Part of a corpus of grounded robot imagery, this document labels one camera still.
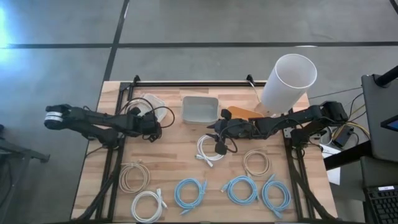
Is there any white lamp cord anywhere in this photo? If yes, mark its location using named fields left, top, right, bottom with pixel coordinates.
left=248, top=80, right=262, bottom=103

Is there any black cart bar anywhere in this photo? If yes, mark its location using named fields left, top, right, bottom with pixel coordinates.
left=323, top=140, right=373, bottom=171

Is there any white HDMI cable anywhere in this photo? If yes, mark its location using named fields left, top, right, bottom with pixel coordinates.
left=195, top=134, right=225, bottom=168
left=130, top=188, right=168, bottom=224

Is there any small tablet screen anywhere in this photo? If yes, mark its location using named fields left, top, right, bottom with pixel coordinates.
left=381, top=114, right=398, bottom=132

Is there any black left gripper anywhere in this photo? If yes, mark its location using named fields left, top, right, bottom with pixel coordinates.
left=130, top=106, right=163, bottom=143

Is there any black pole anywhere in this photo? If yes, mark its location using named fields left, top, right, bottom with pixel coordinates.
left=374, top=64, right=398, bottom=88

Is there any black keyboard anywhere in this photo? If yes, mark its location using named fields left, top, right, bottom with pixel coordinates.
left=364, top=185, right=398, bottom=224

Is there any black left gripper cable loop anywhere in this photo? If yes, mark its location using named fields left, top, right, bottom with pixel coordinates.
left=149, top=105, right=175, bottom=129

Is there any grey plastic bin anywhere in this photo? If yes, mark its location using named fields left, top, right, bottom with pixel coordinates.
left=181, top=95, right=220, bottom=126

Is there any black right gripper cable loop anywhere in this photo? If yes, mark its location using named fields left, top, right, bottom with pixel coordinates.
left=225, top=135, right=239, bottom=154

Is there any light blue HDMI cable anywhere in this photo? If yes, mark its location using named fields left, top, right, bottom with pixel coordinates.
left=261, top=173, right=292, bottom=220
left=220, top=175, right=259, bottom=206
left=174, top=177, right=208, bottom=216

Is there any beige HDMI cable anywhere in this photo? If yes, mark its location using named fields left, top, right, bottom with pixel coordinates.
left=119, top=160, right=152, bottom=194
left=242, top=149, right=271, bottom=177

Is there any white paper sheet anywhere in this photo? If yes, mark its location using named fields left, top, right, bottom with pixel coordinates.
left=320, top=143, right=342, bottom=186

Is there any black power adapter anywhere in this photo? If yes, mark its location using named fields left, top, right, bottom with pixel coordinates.
left=332, top=125, right=355, bottom=149

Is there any yellow-orange plastic bin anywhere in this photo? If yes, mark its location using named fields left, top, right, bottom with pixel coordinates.
left=226, top=105, right=265, bottom=121

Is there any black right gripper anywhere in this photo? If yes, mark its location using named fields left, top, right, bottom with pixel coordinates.
left=206, top=108, right=254, bottom=156

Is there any white plastic bin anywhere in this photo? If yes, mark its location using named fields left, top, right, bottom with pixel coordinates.
left=126, top=93, right=167, bottom=123

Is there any black metal rig frame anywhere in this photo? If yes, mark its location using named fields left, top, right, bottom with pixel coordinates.
left=70, top=74, right=338, bottom=223

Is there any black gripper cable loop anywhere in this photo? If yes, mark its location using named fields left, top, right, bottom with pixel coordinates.
left=149, top=105, right=175, bottom=129
left=225, top=135, right=239, bottom=154

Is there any dark metal stand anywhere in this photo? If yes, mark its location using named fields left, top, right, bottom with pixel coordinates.
left=0, top=123, right=50, bottom=224

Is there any yellow cables bundle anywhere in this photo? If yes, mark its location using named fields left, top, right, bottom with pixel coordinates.
left=331, top=120, right=371, bottom=141

